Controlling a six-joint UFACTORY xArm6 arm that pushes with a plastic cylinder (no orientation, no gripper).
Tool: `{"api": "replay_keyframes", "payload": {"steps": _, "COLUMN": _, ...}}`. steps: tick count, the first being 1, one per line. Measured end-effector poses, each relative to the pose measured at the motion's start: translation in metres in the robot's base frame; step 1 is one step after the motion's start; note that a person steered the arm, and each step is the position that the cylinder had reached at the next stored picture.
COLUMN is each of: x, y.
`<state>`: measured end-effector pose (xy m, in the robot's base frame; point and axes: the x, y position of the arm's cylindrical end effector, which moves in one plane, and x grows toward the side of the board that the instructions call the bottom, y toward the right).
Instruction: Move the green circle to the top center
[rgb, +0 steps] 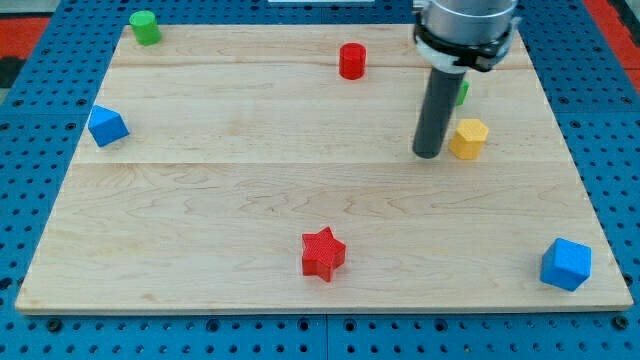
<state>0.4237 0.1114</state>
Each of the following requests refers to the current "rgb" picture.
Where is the green cylinder block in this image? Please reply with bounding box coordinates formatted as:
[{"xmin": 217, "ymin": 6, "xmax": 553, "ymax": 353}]
[{"xmin": 129, "ymin": 10, "xmax": 162, "ymax": 46}]

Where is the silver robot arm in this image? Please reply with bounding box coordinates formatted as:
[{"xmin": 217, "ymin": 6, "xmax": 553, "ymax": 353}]
[{"xmin": 414, "ymin": 0, "xmax": 520, "ymax": 74}]

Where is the red star block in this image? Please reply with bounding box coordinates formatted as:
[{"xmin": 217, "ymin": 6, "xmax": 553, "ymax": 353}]
[{"xmin": 301, "ymin": 227, "xmax": 346, "ymax": 282}]

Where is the light wooden board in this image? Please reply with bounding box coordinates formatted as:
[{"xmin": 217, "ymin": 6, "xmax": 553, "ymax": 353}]
[{"xmin": 15, "ymin": 25, "xmax": 633, "ymax": 315}]

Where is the red cylinder block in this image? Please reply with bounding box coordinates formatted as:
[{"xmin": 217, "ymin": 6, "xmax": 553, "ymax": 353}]
[{"xmin": 338, "ymin": 42, "xmax": 367, "ymax": 80}]

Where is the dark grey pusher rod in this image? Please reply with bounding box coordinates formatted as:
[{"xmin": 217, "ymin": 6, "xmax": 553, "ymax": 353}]
[{"xmin": 412, "ymin": 68, "xmax": 465, "ymax": 159}]

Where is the yellow hexagon block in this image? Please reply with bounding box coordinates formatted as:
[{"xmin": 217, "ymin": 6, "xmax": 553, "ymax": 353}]
[{"xmin": 449, "ymin": 118, "xmax": 489, "ymax": 160}]

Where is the green block behind rod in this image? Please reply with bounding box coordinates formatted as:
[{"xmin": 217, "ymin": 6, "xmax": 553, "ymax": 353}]
[{"xmin": 456, "ymin": 80, "xmax": 470, "ymax": 106}]

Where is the blue triangular block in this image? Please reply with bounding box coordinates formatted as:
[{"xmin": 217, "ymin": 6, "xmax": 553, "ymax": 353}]
[{"xmin": 88, "ymin": 105, "xmax": 129, "ymax": 147}]

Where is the blue cube block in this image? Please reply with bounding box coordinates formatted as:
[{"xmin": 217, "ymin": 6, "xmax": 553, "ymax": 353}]
[{"xmin": 539, "ymin": 238, "xmax": 592, "ymax": 292}]

